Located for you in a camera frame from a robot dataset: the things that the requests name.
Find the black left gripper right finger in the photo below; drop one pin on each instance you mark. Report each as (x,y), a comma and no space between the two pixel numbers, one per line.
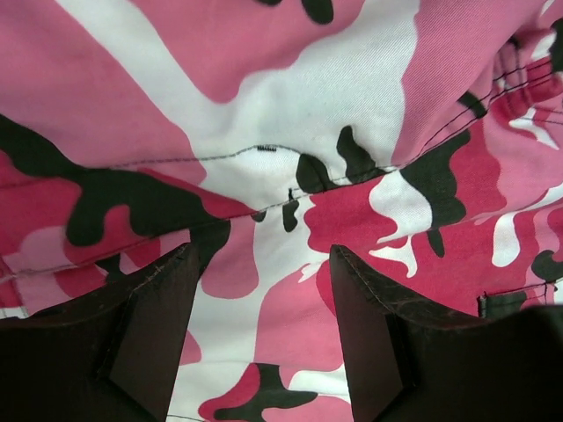
(408,358)

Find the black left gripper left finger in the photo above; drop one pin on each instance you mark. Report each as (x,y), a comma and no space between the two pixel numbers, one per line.
(110,355)

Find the pink camouflage trousers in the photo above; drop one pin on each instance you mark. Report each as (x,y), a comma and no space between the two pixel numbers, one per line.
(425,136)

